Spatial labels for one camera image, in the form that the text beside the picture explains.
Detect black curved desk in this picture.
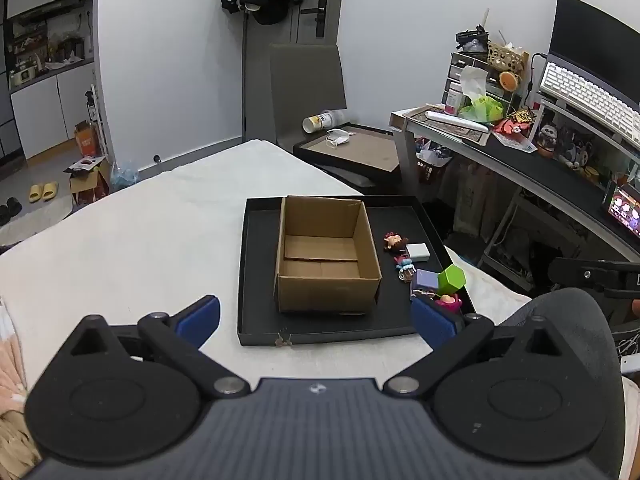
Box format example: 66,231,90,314
389,104,640,262

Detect orange paper bag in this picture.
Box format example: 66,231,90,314
73,120,101,154

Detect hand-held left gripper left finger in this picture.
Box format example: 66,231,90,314
67,294,251,402

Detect black office chair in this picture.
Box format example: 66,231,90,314
492,287,627,476

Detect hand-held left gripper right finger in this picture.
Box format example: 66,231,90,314
383,295,562,401

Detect green plastic bag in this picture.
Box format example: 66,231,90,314
458,97,505,124

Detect open floor cardboard box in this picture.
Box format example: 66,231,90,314
63,155,112,206

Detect green hexagonal box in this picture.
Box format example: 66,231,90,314
436,263,467,295

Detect black shallow tray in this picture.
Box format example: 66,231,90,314
237,195,476,347

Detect black slippers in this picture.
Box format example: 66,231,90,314
0,197,24,226

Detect black monitor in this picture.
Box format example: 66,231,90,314
548,0,640,107

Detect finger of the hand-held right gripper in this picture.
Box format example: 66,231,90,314
547,257,640,297

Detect yellow slippers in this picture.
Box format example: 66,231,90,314
28,182,60,204

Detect black door lock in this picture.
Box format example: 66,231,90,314
300,0,329,37

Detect yellow paper cup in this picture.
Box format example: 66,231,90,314
302,109,346,134

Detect white kitchen cabinets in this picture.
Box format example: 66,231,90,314
0,0,101,162

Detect white keyboard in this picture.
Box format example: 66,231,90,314
538,61,640,149

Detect purple square box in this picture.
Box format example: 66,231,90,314
409,268,440,301

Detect yellow patterned basket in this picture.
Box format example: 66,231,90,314
487,42,530,74

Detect brown cardboard box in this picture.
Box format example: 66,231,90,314
273,195,384,317

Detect red snack packet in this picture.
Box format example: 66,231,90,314
492,109,536,136

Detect white face mask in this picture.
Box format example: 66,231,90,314
324,128,357,147

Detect grey drawer organizer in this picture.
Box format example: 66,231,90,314
442,51,521,116

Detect pink toy figure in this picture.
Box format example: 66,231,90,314
432,293,464,314

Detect lit tablet screen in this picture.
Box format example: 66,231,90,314
607,184,640,239

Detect small keychain figure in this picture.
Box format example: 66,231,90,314
393,255,417,281

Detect panda figure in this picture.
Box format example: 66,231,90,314
532,124,559,159

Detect pink fluffy blanket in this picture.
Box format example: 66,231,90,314
0,299,44,480

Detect grey leaning board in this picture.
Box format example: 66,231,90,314
269,43,347,147

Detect white rolled mat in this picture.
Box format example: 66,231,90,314
424,109,494,134

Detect white tissue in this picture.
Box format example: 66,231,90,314
458,64,489,99

